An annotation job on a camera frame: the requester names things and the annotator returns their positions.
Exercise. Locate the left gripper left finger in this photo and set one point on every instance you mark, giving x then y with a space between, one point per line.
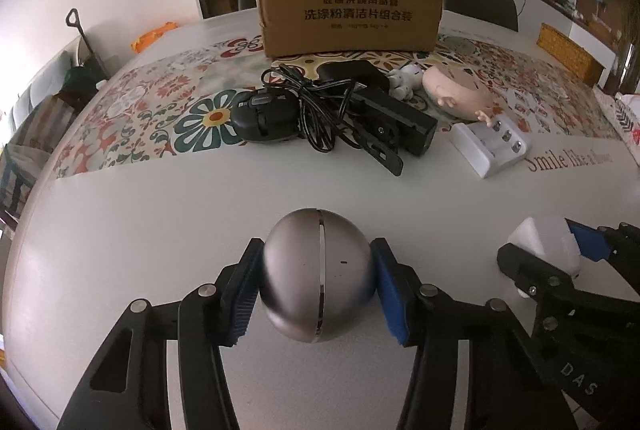
125 385

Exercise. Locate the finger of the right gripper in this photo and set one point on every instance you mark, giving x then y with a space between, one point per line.
619 247
542 281

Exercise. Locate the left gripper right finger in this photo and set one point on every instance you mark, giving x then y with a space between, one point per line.
510 386

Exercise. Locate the white cube adapter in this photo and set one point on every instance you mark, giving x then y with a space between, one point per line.
547 237

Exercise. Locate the silver round speaker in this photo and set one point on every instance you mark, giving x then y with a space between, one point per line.
318 275

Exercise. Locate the black power adapter with cable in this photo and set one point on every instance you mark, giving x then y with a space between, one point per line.
323 101

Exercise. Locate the white robot cat figurine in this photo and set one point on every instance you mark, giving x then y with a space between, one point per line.
405 81

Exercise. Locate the white battery charger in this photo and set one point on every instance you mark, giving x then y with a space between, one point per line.
490 149

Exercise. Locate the pink doll head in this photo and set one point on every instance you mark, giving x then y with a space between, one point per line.
459 94

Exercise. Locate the woven yellow basket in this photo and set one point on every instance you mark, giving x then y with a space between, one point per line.
575 58

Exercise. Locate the striped cushion chair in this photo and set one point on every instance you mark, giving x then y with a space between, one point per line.
27 153

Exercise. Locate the patterned tile table runner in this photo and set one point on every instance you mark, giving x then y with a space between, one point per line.
181 104

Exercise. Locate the black computer mouse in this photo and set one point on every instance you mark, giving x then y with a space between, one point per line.
266 115

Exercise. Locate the black upright vacuum cleaner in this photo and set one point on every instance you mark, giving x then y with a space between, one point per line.
81 52

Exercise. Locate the grey sofa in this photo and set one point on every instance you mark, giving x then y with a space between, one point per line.
48 81

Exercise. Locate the orange plastic crate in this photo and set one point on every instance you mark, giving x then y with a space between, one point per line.
148 38

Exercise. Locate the black rectangular device with strap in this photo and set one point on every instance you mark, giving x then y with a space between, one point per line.
383 125

